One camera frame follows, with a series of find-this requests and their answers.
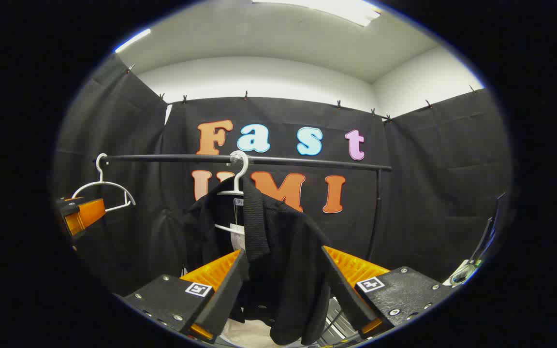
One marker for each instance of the narrow ceiling light strip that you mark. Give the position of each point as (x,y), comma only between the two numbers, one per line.
(133,39)

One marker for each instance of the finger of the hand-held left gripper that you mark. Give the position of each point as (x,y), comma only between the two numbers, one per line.
(85,215)

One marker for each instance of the black backdrop cloth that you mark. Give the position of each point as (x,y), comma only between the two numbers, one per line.
(428,193)

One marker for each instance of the large ceiling light panel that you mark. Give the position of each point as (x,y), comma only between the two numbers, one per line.
(336,9)

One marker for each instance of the black clothes rack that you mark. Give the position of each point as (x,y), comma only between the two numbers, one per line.
(307,162)

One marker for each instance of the black knit garment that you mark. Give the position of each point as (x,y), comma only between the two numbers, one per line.
(283,270)

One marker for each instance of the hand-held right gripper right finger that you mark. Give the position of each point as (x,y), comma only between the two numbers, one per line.
(344,295)

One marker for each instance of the black thin stand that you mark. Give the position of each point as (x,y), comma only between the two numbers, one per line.
(489,232)

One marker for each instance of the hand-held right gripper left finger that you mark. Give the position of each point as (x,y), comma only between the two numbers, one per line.
(225,295)

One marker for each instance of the white plastic hanger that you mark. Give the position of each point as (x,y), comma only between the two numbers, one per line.
(242,179)
(100,176)

